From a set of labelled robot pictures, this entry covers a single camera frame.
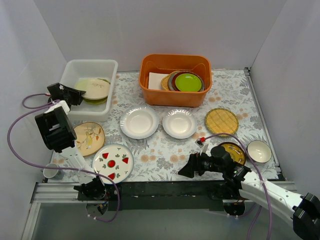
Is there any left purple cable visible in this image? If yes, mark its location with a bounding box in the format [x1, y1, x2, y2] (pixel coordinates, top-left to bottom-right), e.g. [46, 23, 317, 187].
[6, 92, 121, 223]

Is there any yellow brown ornate plate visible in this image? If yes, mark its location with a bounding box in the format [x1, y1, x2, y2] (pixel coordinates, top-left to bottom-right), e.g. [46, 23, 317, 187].
[219, 142, 246, 165]

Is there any floral pattern table mat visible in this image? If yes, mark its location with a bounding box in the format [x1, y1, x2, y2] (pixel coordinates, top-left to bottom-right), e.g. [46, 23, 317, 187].
[49, 69, 281, 183]

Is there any round woven bamboo mat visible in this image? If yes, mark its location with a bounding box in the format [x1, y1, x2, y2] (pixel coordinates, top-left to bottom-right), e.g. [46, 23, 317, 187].
[204, 108, 239, 135]

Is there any grey speckled plate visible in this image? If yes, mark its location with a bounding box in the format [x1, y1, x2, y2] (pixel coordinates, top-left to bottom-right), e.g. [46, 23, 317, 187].
[167, 71, 179, 91]

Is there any white bowl teal rim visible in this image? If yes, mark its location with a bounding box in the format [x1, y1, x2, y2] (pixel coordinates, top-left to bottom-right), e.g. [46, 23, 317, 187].
[247, 140, 272, 164]

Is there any pale green cream plate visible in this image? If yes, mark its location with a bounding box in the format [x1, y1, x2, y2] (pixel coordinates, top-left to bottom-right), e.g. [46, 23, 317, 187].
[74, 78, 111, 100]

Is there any small white paper plate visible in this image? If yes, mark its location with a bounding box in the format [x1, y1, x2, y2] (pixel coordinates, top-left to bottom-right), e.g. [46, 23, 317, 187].
[162, 109, 197, 139]

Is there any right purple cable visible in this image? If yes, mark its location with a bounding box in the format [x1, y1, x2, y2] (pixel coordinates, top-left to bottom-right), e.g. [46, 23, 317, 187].
[197, 132, 274, 240]

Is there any dark red plate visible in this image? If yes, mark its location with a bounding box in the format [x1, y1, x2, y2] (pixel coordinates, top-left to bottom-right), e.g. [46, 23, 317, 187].
[173, 71, 205, 92]

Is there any white ceramic cup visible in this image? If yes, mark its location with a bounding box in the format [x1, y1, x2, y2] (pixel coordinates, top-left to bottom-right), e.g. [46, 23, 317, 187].
[43, 163, 65, 180]

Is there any black aluminium base frame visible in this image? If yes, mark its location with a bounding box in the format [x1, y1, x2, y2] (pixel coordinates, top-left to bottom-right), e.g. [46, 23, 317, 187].
[29, 172, 301, 218]

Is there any small woven bamboo tray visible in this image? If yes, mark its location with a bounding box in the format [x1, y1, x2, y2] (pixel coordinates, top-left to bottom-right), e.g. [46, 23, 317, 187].
[160, 71, 179, 91]

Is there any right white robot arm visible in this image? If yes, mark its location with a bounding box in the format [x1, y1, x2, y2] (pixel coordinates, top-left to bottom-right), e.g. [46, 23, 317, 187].
[178, 146, 320, 240]

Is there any large white paper plate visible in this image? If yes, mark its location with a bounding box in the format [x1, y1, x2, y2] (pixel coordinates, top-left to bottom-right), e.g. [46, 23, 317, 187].
[119, 105, 159, 140]

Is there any tan bird pattern plate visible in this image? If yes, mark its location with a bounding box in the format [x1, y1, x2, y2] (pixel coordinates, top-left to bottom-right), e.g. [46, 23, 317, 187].
[74, 122, 105, 157]

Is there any white plastic bin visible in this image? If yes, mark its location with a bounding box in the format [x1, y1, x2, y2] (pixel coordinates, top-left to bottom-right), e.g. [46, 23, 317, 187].
[60, 59, 118, 122]

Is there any lime green round plate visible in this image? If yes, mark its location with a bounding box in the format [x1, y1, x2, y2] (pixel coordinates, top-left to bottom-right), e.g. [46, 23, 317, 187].
[174, 73, 202, 92]

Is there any white paper sheet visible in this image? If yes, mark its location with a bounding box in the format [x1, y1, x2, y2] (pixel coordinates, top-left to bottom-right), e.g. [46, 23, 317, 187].
[148, 72, 168, 90]

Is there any orange plastic bin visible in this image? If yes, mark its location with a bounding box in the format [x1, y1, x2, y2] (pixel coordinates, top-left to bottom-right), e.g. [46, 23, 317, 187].
[138, 53, 213, 108]

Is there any green polka dot plate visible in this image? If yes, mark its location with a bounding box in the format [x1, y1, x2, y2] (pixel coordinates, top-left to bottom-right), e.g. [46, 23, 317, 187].
[83, 78, 111, 105]

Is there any white watermelon pattern plate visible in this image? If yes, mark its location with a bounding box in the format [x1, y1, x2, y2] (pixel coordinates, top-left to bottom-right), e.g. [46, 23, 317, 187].
[92, 143, 134, 184]

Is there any purple cable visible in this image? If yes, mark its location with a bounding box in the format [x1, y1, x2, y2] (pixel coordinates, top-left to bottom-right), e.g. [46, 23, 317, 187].
[197, 132, 274, 240]
[6, 92, 121, 223]

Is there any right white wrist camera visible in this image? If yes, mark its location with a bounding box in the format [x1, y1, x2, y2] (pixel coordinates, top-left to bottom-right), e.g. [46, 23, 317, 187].
[195, 137, 209, 156]

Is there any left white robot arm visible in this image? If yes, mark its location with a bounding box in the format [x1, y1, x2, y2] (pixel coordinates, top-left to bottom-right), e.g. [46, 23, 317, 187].
[35, 83, 107, 200]

